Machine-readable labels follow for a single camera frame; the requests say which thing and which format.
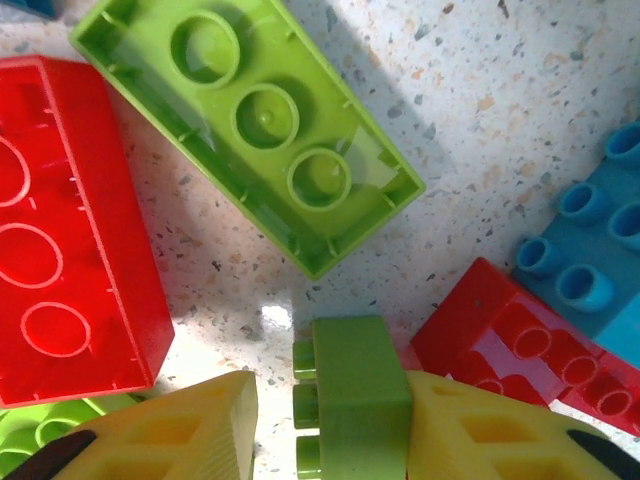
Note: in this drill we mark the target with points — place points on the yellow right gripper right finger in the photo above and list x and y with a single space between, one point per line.
500 445

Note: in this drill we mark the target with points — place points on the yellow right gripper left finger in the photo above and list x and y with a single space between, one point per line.
175 435

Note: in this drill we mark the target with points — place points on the blue lego brick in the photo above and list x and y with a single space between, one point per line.
595 235
30 6

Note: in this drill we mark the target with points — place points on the large red lego brick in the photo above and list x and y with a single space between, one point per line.
75 235

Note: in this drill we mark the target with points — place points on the long green lego brick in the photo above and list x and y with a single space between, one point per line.
260 130

